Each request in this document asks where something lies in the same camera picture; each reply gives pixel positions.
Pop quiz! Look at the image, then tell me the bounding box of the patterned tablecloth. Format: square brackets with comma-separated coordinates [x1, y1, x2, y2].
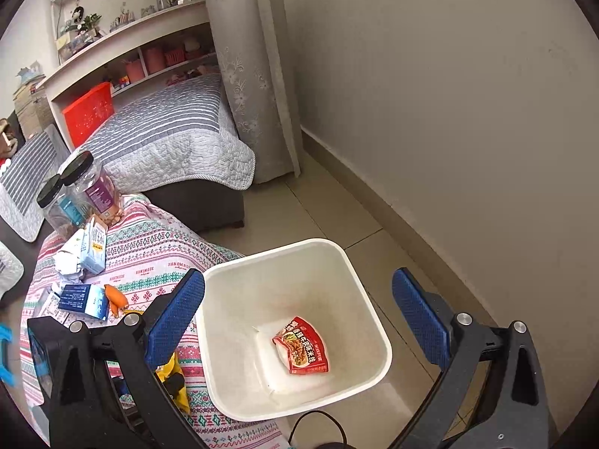
[21, 192, 282, 449]

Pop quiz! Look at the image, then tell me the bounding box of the red plastic basket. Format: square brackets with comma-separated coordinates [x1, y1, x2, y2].
[62, 82, 116, 149]

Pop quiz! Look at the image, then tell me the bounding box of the orange carrot toy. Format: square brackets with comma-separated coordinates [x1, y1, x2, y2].
[103, 284, 129, 315]

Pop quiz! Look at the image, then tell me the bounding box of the yellow packet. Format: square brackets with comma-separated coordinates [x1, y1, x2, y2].
[156, 352, 191, 413]

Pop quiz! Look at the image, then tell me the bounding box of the red snack packet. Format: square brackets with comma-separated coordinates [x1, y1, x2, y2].
[272, 316, 330, 375]

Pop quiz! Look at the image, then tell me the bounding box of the quilted armrest cover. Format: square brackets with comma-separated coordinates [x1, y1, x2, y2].
[0, 242, 25, 301]

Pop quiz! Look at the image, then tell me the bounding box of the blue white box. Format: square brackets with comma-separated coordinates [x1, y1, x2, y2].
[57, 283, 111, 322]

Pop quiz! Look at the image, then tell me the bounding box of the light blue milk carton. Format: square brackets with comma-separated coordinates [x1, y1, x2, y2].
[79, 216, 110, 275]

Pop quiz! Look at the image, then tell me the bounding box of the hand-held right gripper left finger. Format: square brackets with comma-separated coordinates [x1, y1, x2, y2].
[27, 268, 207, 449]

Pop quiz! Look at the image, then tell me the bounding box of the embroidered grey curtain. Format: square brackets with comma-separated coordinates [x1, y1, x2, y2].
[200, 0, 301, 184]

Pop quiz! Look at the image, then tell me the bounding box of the white shelf unit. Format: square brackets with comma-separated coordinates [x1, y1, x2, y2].
[36, 0, 222, 120]

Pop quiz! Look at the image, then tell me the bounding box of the crumpled white paper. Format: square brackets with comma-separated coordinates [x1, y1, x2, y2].
[55, 233, 91, 287]

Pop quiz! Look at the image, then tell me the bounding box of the stack of cardboard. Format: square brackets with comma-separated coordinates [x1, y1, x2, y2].
[13, 83, 53, 137]

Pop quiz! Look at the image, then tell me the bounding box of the clear jar teal label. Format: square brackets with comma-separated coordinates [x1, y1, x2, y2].
[36, 174, 91, 235]

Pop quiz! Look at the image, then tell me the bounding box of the clear jar purple label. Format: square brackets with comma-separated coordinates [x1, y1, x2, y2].
[61, 150, 125, 228]

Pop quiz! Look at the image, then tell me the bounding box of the dark sofa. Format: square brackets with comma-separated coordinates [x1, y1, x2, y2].
[139, 179, 246, 233]

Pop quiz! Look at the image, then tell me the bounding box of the grey striped quilt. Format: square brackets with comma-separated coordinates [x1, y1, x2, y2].
[76, 73, 257, 193]

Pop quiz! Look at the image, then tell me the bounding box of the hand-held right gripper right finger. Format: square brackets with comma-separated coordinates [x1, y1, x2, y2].
[391, 268, 560, 449]

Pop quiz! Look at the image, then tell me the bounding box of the black cable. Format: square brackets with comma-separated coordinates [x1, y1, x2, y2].
[287, 410, 348, 449]

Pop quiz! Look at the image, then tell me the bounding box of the grey striped cushion cover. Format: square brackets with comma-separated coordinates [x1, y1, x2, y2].
[0, 125, 72, 244]

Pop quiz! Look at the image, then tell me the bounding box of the white plastic bin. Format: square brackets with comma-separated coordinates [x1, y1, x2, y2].
[195, 238, 393, 423]

